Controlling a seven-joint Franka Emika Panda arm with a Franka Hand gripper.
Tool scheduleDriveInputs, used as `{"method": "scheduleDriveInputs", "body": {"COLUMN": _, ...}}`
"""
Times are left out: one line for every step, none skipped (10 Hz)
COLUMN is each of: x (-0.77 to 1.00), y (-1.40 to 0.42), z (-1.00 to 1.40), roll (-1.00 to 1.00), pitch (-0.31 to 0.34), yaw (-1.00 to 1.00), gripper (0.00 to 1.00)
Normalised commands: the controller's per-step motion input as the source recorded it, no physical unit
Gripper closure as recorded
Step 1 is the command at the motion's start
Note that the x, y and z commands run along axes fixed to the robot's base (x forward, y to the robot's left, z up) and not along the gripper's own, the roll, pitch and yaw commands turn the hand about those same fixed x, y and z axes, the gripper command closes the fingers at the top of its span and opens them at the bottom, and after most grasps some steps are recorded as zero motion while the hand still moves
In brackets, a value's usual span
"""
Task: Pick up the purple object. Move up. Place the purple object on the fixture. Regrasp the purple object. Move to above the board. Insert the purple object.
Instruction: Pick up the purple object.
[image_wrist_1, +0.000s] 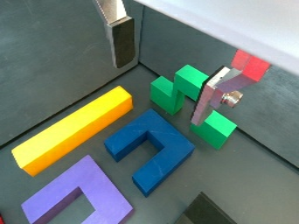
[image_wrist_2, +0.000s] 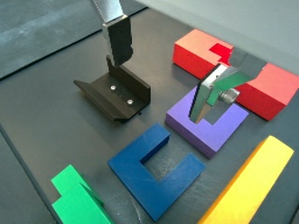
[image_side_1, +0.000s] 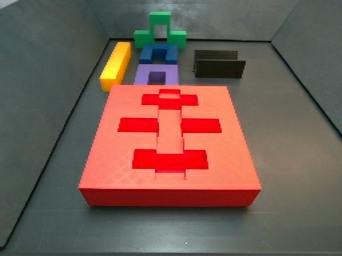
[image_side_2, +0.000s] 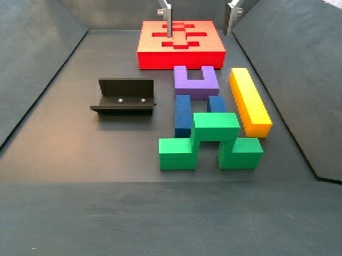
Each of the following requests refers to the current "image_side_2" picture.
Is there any red slotted board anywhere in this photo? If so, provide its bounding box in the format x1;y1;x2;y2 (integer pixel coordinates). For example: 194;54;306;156
137;20;226;70

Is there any yellow long block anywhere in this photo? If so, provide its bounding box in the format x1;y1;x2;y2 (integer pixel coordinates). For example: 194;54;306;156
229;68;273;138

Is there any blue U-shaped block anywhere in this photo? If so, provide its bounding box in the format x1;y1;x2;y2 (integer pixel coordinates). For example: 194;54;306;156
175;95;227;138

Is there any green stepped arch block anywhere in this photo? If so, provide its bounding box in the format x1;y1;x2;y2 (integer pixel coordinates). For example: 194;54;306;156
158;112;263;171

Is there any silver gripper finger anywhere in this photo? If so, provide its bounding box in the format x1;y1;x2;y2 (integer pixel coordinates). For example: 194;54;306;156
223;0;243;35
158;0;173;38

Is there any black angle fixture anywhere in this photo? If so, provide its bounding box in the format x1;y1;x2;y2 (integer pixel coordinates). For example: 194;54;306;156
90;78;155;114

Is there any purple U-shaped block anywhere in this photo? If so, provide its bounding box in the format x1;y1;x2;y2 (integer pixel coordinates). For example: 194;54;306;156
174;66;219;100

